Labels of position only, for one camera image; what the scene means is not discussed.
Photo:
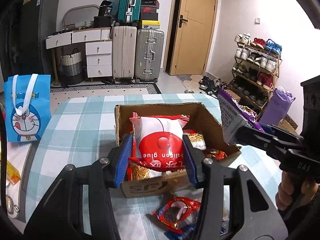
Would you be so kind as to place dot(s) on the silver hard suitcase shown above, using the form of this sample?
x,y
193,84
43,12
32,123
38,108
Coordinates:
x,y
149,49

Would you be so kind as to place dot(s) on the purple snack packet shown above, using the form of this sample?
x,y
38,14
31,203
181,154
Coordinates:
x,y
234,116

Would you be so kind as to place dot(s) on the white drawer desk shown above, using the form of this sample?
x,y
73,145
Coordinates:
x,y
96,44

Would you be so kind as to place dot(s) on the purple paper bag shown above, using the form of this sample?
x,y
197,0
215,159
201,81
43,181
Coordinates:
x,y
277,107

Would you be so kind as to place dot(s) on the blue Oreo packet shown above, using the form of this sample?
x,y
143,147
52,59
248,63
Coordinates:
x,y
187,233

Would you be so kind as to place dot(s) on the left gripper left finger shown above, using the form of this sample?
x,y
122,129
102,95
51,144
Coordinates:
x,y
77,205

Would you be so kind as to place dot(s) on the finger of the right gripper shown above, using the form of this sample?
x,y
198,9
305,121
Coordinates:
x,y
275,133
275,141

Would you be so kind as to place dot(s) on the red Oreo snack packet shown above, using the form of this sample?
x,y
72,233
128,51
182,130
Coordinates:
x,y
178,212

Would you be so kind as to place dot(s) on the yellow drink carton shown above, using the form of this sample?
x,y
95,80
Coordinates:
x,y
13,175

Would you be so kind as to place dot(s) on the white earbud case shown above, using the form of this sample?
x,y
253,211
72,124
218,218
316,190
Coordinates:
x,y
13,210

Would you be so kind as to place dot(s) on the brown SF cardboard box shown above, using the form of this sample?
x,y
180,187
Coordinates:
x,y
201,121

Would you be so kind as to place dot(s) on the stacked shoe boxes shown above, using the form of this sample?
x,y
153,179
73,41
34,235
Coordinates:
x,y
148,17

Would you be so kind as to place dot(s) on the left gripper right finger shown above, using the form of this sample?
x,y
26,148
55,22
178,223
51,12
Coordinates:
x,y
252,215

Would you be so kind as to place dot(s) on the person's right hand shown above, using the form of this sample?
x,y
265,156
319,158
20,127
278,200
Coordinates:
x,y
286,189

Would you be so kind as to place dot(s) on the black refrigerator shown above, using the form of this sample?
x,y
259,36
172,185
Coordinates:
x,y
24,29

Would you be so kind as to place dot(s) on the red white balloon glue packet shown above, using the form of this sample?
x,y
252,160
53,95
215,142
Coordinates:
x,y
158,141

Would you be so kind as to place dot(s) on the orange snack packet in box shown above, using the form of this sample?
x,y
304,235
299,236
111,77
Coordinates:
x,y
196,139

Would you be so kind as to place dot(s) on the wooden shoe rack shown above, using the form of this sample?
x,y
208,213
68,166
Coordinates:
x,y
255,74

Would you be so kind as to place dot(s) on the blue Doraemon tote bag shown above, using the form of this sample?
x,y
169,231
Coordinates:
x,y
27,107

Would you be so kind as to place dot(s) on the woven laundry basket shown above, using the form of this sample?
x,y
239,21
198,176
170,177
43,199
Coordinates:
x,y
72,68

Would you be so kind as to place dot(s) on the wooden door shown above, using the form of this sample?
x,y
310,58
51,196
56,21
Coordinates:
x,y
193,37

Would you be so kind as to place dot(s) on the beige hard suitcase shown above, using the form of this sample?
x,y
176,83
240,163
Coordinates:
x,y
123,52

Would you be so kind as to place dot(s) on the teal hard suitcase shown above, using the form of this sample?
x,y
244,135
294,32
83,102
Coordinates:
x,y
129,11

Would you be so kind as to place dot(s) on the black bag on desk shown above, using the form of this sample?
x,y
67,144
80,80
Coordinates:
x,y
103,19

